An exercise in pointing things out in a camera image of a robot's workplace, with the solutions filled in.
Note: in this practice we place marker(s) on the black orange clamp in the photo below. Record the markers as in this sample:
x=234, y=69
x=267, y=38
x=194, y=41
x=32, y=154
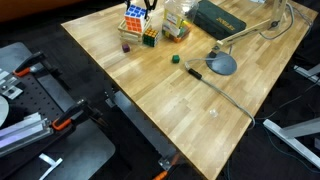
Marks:
x=69, y=117
x=38, y=57

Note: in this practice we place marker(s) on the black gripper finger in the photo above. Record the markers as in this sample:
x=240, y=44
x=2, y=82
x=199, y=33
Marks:
x=149, y=7
x=128, y=3

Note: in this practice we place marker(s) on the grey metal frame leg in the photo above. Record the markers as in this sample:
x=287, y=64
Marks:
x=290, y=134

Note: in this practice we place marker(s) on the white bent metal strip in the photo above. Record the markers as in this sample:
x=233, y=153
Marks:
x=53, y=164

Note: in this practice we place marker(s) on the small black-edged Rubik's cube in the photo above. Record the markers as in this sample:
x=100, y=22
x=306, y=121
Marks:
x=150, y=37

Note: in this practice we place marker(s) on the bottom orange clamp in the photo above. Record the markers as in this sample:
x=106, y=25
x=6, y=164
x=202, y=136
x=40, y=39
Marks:
x=165, y=173

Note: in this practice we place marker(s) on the clear plastic jar with items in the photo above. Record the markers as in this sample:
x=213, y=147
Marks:
x=178, y=17

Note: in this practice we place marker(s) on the large white-edged Rubik's cube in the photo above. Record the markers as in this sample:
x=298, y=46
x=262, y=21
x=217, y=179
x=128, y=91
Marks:
x=135, y=18

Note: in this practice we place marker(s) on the upper black orange clamp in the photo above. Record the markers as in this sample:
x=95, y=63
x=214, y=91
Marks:
x=38, y=57

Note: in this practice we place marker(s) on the grey metal table bracket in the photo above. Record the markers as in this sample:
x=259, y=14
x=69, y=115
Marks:
x=147, y=128

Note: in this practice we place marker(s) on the green small cube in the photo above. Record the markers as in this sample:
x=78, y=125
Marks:
x=175, y=59

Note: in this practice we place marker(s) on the aluminium extrusion rail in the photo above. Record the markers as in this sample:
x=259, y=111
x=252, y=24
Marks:
x=31, y=129

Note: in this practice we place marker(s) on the lower black orange clamp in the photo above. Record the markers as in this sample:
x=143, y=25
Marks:
x=69, y=117

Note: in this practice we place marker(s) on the purple small cube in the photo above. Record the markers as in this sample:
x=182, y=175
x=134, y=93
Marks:
x=126, y=48

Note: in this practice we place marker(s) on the small clear plastic cap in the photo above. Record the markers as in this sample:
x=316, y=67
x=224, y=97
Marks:
x=214, y=113

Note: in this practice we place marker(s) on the dark green zip case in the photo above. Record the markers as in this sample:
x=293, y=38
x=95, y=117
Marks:
x=217, y=22

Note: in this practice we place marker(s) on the small metal bracket block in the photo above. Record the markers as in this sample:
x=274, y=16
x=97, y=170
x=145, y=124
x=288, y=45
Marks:
x=9, y=85

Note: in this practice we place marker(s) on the grey round lamp base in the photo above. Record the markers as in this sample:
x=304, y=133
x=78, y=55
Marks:
x=221, y=63

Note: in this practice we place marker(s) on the black perforated mounting board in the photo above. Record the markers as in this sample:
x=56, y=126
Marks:
x=34, y=99

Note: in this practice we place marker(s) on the wooden slatted box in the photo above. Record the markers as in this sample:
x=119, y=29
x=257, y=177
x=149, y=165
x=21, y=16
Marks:
x=132, y=36

